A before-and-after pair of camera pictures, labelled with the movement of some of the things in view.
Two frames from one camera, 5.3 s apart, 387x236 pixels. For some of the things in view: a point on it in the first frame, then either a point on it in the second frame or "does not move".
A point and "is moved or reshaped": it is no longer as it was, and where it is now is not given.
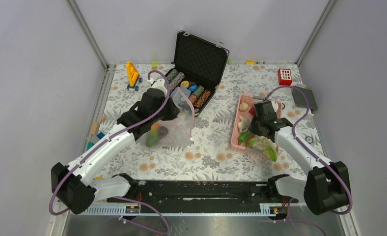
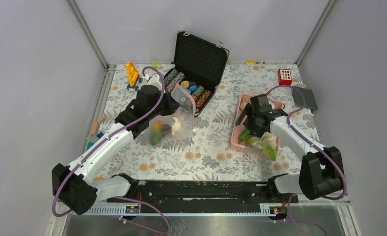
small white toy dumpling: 243,125 is moved or reshaped
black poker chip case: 198,65 does not move
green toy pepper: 242,135 does not move
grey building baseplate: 300,100 does not move
